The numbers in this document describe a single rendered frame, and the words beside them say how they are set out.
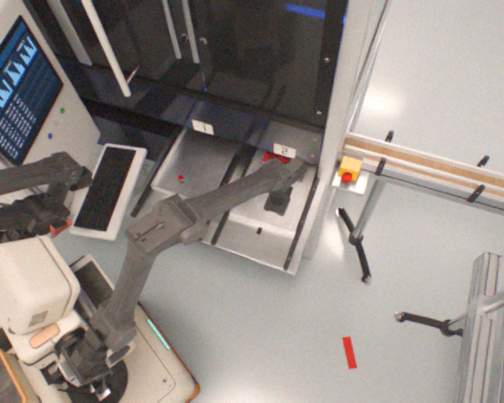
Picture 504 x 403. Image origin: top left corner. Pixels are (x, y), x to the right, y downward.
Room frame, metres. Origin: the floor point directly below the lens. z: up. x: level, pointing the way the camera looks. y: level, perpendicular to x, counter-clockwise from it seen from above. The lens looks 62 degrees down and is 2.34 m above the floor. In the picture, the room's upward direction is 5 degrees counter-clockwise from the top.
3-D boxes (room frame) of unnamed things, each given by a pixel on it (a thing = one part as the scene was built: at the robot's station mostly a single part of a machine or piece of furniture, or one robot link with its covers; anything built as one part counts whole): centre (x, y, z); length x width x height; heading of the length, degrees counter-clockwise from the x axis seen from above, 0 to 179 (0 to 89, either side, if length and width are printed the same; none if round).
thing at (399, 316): (0.36, -0.93, 0.07); 0.50 x 0.08 x 0.14; 65
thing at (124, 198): (0.95, 0.65, 0.79); 0.45 x 0.28 x 0.03; 165
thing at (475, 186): (0.83, -0.69, 0.92); 0.69 x 0.16 x 0.16; 65
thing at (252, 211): (0.82, -0.09, 0.90); 0.34 x 0.26 x 0.04; 156
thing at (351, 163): (0.82, -0.37, 0.99); 0.08 x 0.07 x 0.07; 155
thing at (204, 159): (0.97, 0.21, 0.90); 0.34 x 0.26 x 0.04; 155
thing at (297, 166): (0.65, -0.11, 1.29); 0.11 x 0.09 x 0.12; 128
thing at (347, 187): (0.86, -0.40, 0.87); 0.14 x 0.13 x 0.02; 155
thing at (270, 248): (0.83, 0.09, 0.87); 0.70 x 0.48 x 0.02; 65
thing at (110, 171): (0.95, 0.62, 0.82); 0.40 x 0.14 x 0.02; 165
